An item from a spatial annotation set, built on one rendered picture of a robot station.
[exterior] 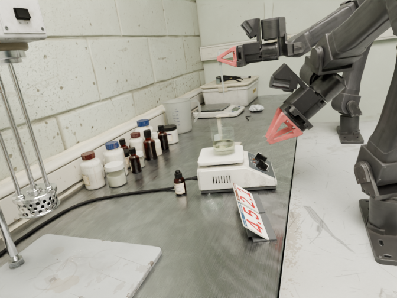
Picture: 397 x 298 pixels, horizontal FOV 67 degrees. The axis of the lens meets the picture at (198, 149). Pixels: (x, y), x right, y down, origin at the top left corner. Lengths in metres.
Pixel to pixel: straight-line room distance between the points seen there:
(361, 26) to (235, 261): 0.46
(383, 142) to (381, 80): 1.65
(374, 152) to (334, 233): 0.17
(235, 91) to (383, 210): 1.37
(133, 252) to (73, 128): 0.57
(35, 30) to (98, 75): 0.72
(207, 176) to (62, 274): 0.38
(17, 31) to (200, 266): 0.45
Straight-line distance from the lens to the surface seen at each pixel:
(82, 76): 1.13
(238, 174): 0.77
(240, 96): 1.85
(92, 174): 0.95
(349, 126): 1.18
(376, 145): 0.59
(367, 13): 0.60
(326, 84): 0.72
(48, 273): 0.65
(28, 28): 0.48
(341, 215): 0.70
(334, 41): 0.67
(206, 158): 0.79
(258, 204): 0.72
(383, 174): 0.60
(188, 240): 0.63
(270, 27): 1.01
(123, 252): 0.63
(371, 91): 2.22
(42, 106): 0.99
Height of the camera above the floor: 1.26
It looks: 18 degrees down
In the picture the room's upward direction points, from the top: 8 degrees counter-clockwise
